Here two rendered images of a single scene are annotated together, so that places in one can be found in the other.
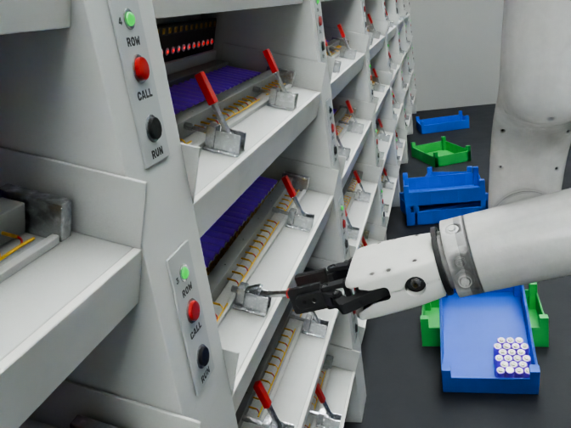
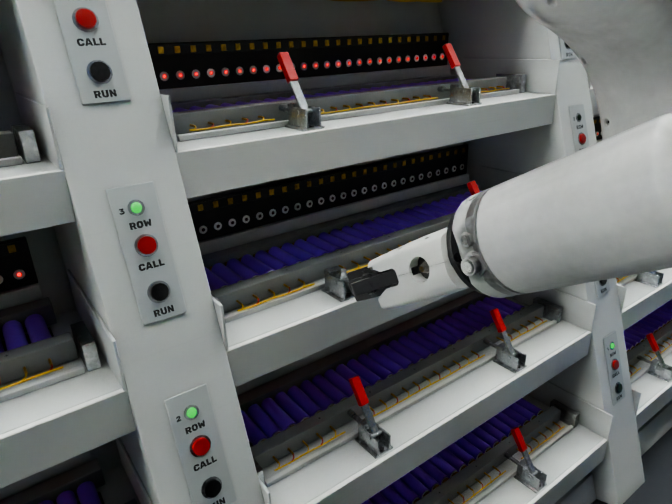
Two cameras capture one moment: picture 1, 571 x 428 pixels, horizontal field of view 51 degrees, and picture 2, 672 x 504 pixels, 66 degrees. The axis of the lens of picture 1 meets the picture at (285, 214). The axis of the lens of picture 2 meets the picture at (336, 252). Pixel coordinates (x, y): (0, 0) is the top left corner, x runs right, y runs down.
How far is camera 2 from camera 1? 43 cm
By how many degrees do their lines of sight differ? 41
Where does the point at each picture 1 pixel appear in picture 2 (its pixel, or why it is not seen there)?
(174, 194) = (137, 137)
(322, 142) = (559, 153)
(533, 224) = (550, 181)
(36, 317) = not seen: outside the picture
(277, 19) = (509, 20)
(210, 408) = (172, 346)
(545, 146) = (655, 74)
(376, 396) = (658, 486)
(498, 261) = (503, 239)
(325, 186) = not seen: hidden behind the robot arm
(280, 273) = not seen: hidden behind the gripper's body
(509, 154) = (611, 99)
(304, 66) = (536, 67)
